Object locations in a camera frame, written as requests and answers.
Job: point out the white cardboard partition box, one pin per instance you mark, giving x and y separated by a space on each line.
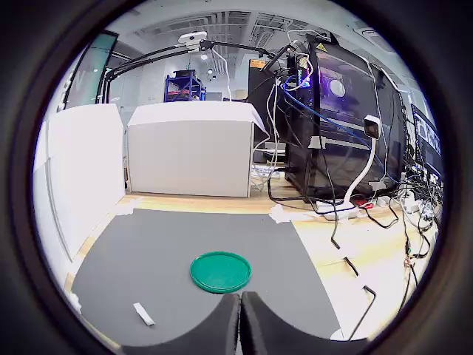
188 155
42 192
86 166

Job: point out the white tape piece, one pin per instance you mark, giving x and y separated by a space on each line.
75 297
129 210
281 215

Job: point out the blue metal shelf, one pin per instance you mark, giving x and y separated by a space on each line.
184 87

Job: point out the white power strip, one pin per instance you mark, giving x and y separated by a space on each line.
341 211

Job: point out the white gooseneck camera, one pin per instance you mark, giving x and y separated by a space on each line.
370 127

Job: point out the black monitor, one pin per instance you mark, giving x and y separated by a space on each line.
264 107

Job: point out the black computer case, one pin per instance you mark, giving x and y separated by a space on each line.
343 148

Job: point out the black computer screen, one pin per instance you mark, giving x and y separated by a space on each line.
426 137

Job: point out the small white plastic terminal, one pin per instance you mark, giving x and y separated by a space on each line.
144 314

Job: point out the dark teal banner stand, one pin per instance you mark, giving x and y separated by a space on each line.
92 70

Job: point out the dark grey mat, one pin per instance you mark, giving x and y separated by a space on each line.
155 255

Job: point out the white overhead webcam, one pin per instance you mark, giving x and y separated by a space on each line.
192 38

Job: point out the round green lid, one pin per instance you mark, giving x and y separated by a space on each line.
220 272

